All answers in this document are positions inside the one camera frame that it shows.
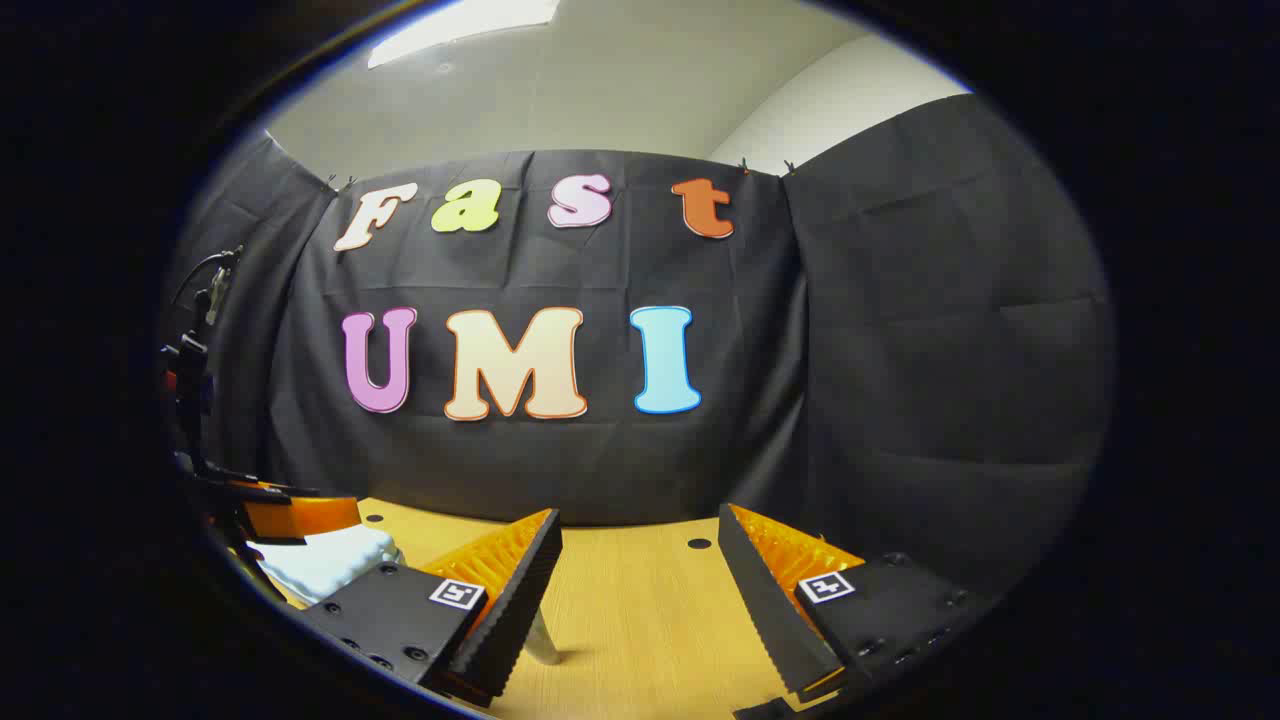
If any ceiling light panel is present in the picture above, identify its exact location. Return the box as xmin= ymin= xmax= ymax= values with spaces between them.
xmin=367 ymin=0 xmax=561 ymax=69

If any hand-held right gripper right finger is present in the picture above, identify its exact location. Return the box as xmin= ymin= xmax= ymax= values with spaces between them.
xmin=716 ymin=502 xmax=1001 ymax=703

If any small pale blue suitcase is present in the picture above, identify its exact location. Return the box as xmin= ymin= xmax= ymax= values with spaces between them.
xmin=248 ymin=525 xmax=403 ymax=608

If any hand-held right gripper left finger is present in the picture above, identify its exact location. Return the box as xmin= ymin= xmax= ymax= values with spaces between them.
xmin=298 ymin=508 xmax=564 ymax=709

